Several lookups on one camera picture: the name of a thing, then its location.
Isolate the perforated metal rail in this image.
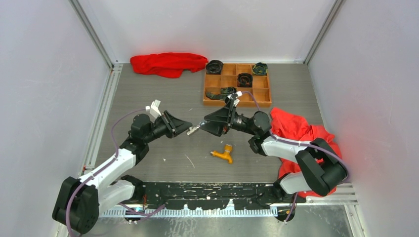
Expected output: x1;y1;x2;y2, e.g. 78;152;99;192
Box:
99;206;278;218

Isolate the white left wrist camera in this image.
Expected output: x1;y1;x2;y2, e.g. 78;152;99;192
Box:
145;99;162;119

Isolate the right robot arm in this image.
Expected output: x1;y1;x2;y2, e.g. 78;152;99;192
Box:
201;100;349;203

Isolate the dark belt lying flat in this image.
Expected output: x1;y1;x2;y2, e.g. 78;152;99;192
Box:
205;87;237;100

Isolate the wooden compartment tray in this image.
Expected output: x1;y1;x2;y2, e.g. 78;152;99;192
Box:
203;60;272;108

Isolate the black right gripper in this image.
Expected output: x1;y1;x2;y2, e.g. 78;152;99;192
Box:
200;99;257;137

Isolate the chrome metal faucet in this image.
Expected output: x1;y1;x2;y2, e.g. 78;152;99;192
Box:
187;121;206;136

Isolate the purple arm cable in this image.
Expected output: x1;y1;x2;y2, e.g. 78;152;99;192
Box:
65;108;168;237
241;91;350;223

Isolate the rolled dark belt top-left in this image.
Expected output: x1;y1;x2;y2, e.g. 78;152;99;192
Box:
205;60;224;75

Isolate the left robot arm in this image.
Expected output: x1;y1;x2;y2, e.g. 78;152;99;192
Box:
52;109;192;237

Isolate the red cloth at right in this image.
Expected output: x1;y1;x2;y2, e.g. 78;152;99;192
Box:
270;107;342;198

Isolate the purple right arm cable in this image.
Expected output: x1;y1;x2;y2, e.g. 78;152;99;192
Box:
241;91;350;223

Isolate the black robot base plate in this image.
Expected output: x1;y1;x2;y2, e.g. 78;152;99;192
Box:
123;182;306;210

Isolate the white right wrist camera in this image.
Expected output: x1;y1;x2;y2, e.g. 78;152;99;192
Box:
225;91;243;107

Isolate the orange plastic faucet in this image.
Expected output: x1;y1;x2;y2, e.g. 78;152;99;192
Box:
210;144;233;164

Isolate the red cloth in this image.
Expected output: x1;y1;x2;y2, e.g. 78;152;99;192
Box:
270;107;342;198
130;52;208;79

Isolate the red cloth at back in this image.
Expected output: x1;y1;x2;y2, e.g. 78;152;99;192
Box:
130;52;208;79

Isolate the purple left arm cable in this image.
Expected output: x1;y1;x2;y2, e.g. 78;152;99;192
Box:
65;108;168;237

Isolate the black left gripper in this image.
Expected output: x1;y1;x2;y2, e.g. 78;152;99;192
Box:
143;111;192;144

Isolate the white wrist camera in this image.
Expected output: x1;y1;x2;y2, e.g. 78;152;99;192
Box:
225;91;243;107
145;99;162;119

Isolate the rolled dark belt top-right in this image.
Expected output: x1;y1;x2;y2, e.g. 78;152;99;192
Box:
251;62;268;76

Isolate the rolled dark belt centre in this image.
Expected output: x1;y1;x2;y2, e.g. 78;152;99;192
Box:
237;73;253;88

